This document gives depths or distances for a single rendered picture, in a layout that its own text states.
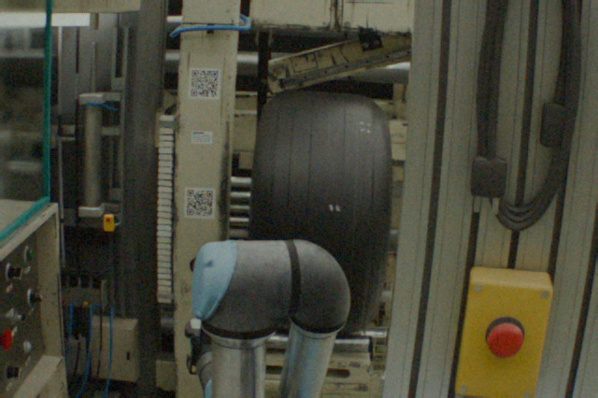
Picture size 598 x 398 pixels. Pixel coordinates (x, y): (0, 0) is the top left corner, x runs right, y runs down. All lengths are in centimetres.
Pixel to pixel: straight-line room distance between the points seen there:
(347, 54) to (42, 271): 106
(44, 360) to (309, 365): 78
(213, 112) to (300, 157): 27
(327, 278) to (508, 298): 47
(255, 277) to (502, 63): 54
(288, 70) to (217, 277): 126
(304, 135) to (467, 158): 106
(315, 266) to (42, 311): 87
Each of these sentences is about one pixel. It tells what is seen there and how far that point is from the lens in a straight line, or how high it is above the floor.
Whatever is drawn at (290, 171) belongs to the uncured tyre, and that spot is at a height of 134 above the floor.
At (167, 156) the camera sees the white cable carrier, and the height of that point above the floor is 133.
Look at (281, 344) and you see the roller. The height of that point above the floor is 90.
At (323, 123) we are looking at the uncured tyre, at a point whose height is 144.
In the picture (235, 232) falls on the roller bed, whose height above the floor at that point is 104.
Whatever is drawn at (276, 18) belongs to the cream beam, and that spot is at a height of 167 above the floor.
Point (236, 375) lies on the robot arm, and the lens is 130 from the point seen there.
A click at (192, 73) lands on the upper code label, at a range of 202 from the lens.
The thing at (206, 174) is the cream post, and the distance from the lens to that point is 205.
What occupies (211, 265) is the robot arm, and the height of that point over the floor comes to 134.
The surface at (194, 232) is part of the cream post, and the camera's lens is 209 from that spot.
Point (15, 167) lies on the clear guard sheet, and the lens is 166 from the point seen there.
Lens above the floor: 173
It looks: 14 degrees down
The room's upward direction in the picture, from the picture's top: 3 degrees clockwise
